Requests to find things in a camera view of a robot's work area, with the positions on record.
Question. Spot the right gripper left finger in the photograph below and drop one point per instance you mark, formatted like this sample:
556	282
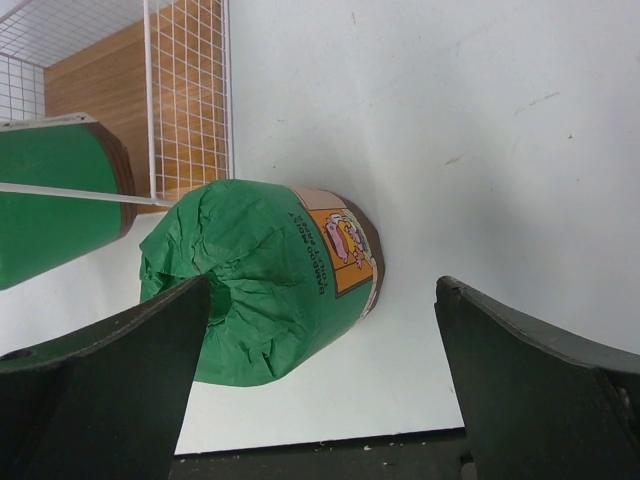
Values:
106	401

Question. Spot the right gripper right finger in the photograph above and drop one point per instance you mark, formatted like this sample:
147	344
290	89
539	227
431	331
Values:
537	401

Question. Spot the green roll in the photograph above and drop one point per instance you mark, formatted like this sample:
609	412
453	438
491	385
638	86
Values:
42	232
290	270

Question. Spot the white wire wooden shelf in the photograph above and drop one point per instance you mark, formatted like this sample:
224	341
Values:
154	73

